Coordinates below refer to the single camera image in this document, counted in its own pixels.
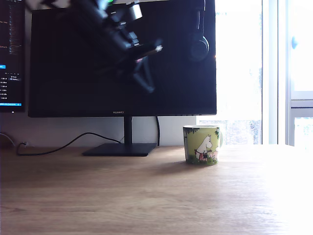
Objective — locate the large black monitor with stand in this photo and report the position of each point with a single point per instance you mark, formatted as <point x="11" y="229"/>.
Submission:
<point x="73" y="95"/>

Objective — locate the black headphones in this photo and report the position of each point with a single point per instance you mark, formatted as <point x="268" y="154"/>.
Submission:
<point x="201" y="46"/>

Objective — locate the green cartoon print mug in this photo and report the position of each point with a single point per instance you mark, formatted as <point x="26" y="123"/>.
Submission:
<point x="200" y="147"/>

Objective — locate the lit monitor with code text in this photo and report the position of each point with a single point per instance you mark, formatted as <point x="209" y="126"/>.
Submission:
<point x="12" y="49"/>

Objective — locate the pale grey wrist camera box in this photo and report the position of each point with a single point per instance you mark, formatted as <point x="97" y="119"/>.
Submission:
<point x="135" y="12"/>

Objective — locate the white window frame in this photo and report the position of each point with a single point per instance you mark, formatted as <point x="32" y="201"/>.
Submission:
<point x="270" y="73"/>

